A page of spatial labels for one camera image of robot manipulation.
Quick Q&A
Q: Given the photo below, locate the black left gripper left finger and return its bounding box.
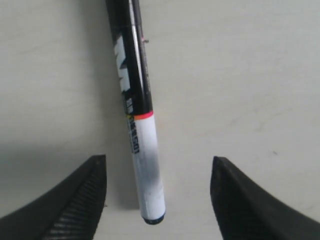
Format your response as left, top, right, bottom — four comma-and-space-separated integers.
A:
0, 154, 107, 240

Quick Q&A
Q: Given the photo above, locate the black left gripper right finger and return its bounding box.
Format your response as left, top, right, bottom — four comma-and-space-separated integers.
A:
210, 156, 320, 240

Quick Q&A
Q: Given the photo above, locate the black and white marker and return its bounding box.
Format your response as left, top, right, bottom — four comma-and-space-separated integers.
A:
106, 0, 166, 225

